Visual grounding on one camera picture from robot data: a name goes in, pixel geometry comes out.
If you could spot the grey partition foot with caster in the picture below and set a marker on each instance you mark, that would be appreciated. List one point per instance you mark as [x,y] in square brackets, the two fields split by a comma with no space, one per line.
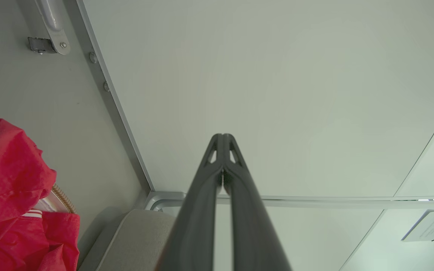
[53,22]

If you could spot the white paper note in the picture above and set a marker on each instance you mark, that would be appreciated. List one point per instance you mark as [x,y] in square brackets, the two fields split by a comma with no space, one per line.
[431,226]

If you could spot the woven laundry basket white liner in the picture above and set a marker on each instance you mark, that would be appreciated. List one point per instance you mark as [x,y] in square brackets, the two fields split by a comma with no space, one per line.
[64,199]

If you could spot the grey fabric seat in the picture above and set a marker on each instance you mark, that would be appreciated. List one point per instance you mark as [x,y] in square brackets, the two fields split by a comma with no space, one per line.
[138,241]

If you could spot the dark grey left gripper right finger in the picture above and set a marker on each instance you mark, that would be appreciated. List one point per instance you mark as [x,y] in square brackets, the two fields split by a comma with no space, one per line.
[249,218]

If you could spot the red and white garment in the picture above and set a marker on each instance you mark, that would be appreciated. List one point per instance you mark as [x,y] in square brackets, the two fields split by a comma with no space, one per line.
[9,180]

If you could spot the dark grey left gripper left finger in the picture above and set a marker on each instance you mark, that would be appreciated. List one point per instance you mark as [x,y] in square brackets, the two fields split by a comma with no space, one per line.
[198,210]

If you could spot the white partition panel grey frame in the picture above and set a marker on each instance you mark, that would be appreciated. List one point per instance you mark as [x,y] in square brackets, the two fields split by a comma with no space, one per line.
[277,94]

